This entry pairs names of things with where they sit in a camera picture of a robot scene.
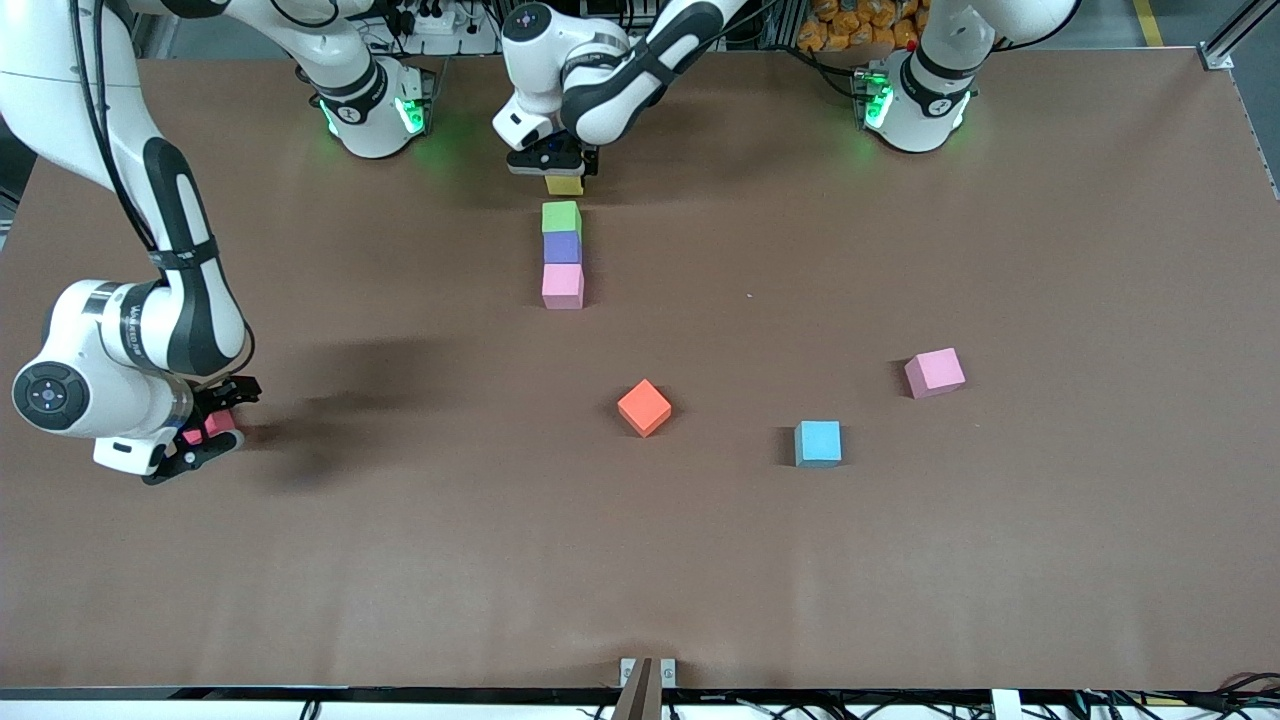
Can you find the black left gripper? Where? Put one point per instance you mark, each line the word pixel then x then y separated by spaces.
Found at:
pixel 584 156

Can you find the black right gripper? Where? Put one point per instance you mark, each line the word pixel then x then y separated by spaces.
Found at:
pixel 218 395

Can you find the yellow foam cube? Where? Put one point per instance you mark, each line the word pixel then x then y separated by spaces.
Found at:
pixel 565 186

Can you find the red foam cube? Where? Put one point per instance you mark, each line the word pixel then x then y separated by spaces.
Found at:
pixel 222 422

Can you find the green foam cube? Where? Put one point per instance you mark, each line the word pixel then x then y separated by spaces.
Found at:
pixel 561 217

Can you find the purple foam cube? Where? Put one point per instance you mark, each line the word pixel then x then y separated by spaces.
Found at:
pixel 562 248

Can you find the pink foam cube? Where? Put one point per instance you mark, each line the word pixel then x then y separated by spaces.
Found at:
pixel 562 285
pixel 935 372

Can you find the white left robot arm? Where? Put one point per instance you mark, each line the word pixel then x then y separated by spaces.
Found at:
pixel 600 90

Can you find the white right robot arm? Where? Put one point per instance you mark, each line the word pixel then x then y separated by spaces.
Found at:
pixel 180 230

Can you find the white power strip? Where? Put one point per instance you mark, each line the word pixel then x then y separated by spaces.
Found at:
pixel 435 18

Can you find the brown paper table cover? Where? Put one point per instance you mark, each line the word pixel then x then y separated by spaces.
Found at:
pixel 400 560

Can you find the orange foam cube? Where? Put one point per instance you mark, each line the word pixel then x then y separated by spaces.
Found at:
pixel 644 407

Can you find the orange bags pile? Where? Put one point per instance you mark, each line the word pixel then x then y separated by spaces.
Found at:
pixel 850 25

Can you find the light blue foam cube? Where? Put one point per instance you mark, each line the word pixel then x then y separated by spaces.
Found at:
pixel 818 443

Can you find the brown pointed strip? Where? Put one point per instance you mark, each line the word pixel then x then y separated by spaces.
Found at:
pixel 640 697

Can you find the white label tag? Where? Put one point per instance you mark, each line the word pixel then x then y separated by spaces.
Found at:
pixel 1006 705

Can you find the small metal bracket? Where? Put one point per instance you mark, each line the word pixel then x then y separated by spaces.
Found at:
pixel 627 672

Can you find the aluminium frame profile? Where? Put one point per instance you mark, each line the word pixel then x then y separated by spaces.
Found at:
pixel 1225 45

